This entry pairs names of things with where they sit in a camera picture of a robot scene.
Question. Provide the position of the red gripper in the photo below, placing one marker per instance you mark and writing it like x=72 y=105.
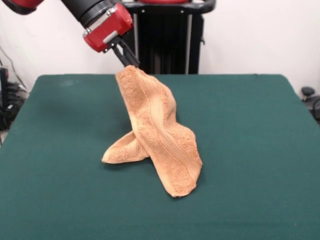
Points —
x=107 y=30

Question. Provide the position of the red robot base disc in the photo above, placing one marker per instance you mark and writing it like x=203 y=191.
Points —
x=162 y=1

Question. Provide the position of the dark green table cloth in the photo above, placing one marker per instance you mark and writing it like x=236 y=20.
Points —
x=75 y=175

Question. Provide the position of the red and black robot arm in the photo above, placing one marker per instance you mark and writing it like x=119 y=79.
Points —
x=82 y=7

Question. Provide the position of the orange terry towel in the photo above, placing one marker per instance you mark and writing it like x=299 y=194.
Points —
x=162 y=137

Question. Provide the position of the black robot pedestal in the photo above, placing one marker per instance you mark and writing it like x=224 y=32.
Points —
x=162 y=37

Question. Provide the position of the black office chair base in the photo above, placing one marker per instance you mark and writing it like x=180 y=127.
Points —
x=308 y=91

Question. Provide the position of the black electrical box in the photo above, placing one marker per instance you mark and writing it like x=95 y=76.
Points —
x=3 y=82

